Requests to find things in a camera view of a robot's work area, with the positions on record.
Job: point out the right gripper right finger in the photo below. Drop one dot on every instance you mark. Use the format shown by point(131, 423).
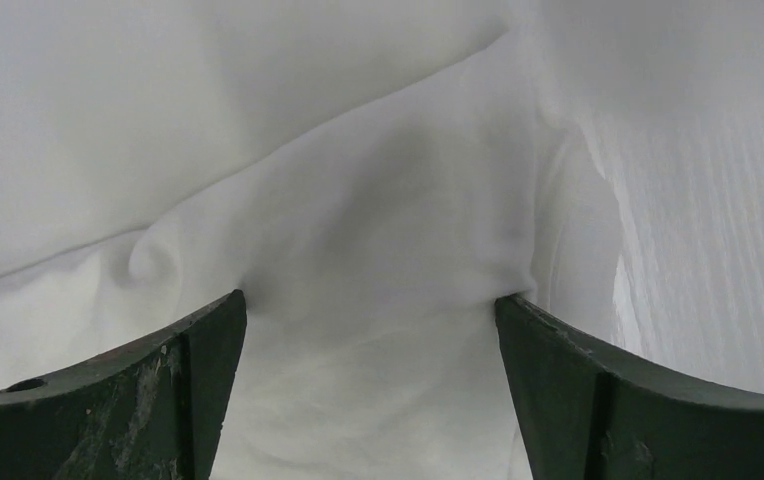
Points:
point(590, 410)

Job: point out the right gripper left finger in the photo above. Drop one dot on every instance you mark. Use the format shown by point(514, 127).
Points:
point(153, 408)

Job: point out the white t shirt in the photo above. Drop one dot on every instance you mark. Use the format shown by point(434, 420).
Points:
point(373, 174)

